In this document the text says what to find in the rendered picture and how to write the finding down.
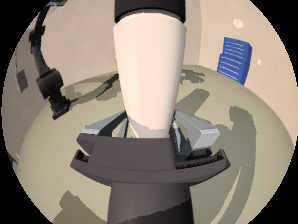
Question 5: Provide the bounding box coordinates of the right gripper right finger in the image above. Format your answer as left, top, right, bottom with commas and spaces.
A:
172, 109, 220, 161

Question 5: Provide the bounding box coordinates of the black bottle cap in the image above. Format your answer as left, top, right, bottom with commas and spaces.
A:
114, 0, 186, 24

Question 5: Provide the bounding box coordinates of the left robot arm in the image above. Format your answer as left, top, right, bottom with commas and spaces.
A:
29, 7, 70, 120

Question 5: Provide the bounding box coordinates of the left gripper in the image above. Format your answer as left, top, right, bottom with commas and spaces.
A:
45, 0, 67, 7

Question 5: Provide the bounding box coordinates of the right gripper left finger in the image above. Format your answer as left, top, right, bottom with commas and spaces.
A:
80, 109, 129, 138

